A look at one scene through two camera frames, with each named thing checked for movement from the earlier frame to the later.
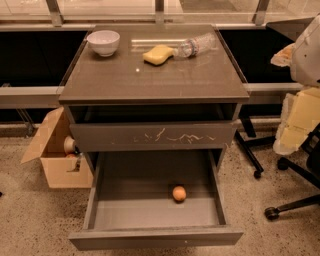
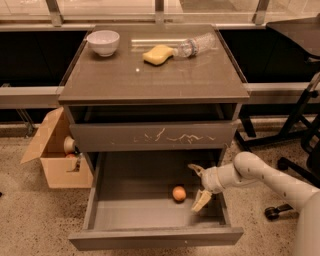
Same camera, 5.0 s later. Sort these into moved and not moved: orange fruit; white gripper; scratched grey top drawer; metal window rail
Moved: white gripper
Not moved: metal window rail; orange fruit; scratched grey top drawer
